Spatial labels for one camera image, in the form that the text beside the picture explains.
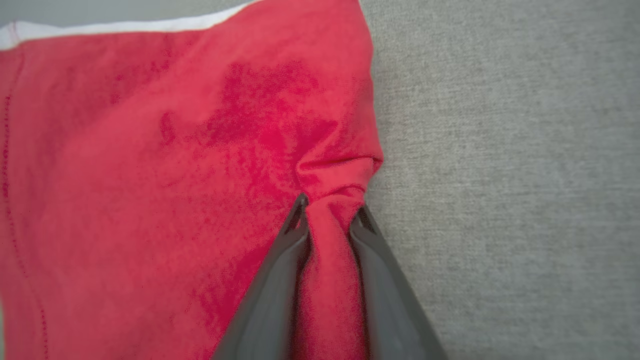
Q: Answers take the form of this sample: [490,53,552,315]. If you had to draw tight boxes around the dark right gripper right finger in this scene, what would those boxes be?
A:
[348,203,449,360]

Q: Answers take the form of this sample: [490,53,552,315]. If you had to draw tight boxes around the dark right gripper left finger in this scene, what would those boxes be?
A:
[212,192,312,360]

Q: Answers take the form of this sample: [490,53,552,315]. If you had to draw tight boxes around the red shorts with white trim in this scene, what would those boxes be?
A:
[0,0,385,360]

